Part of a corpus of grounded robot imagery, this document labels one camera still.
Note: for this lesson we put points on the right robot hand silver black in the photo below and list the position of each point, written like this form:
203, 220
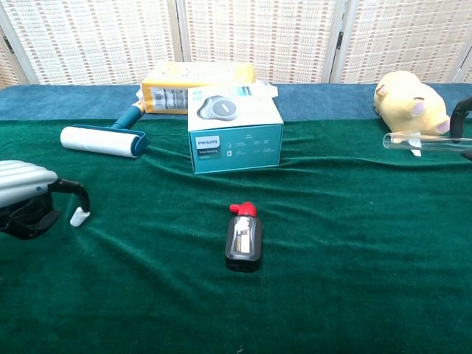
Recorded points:
456, 121

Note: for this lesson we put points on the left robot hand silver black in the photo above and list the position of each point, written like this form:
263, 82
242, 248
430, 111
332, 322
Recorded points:
22, 180

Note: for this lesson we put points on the transparent glass test tube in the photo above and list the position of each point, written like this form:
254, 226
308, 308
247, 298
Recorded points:
431, 142

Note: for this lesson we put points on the small white stopper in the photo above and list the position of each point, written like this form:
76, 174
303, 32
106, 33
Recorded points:
78, 218

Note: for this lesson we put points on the yellow plush toy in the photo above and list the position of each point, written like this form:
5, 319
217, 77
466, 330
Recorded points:
409, 107

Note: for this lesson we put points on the blue table cover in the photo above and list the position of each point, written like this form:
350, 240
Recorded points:
66, 101

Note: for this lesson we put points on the green velvet cloth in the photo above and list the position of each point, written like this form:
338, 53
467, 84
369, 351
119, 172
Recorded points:
147, 287

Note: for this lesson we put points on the woven folding screen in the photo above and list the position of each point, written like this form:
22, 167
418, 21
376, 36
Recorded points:
103, 37

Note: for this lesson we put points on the yellow cat tissue pack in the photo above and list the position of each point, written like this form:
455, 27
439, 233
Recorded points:
166, 88

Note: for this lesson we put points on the teal white Philips box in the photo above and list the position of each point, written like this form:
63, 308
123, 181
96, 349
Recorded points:
236, 147

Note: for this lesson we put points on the black ink bottle red cap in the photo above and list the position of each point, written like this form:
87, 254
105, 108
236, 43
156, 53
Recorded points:
243, 243

